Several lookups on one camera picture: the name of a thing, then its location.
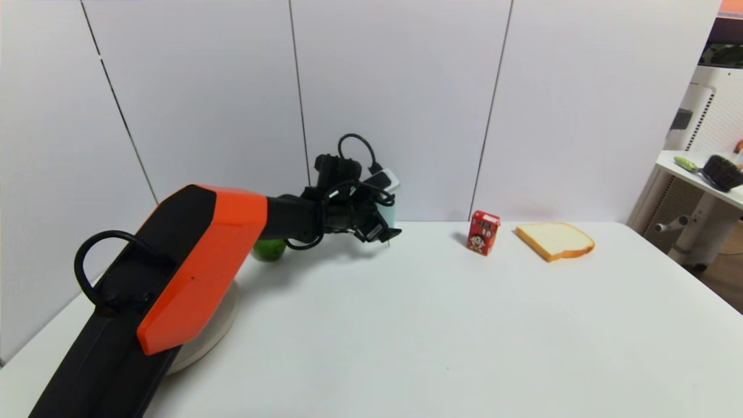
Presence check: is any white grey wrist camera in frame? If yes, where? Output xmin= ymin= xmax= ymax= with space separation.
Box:
xmin=363 ymin=168 xmax=402 ymax=194

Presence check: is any black bristle brush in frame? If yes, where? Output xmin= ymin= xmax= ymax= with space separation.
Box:
xmin=701 ymin=154 xmax=743 ymax=193

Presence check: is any red milk carton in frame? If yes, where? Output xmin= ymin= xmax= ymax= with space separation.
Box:
xmin=466 ymin=210 xmax=501 ymax=257

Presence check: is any white pegboard panel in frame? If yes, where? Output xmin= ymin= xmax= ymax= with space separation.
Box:
xmin=627 ymin=65 xmax=743 ymax=233

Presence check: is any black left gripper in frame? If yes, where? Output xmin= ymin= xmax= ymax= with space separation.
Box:
xmin=349 ymin=209 xmax=402 ymax=243

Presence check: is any slice of white bread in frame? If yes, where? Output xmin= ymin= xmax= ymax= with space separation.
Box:
xmin=515 ymin=222 xmax=596 ymax=262

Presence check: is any beige round plate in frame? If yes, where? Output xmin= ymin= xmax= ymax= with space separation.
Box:
xmin=164 ymin=279 xmax=241 ymax=376

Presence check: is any light blue cup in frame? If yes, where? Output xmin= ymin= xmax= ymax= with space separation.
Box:
xmin=376 ymin=194 xmax=397 ymax=231

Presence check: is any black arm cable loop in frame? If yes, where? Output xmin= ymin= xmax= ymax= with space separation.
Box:
xmin=74 ymin=230 xmax=178 ymax=314

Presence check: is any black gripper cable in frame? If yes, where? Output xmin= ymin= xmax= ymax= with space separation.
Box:
xmin=284 ymin=133 xmax=384 ymax=251

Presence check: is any green lime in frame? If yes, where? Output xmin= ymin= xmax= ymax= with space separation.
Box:
xmin=253 ymin=238 xmax=288 ymax=263

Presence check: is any white side table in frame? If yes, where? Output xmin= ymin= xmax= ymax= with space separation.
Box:
xmin=654 ymin=150 xmax=743 ymax=268

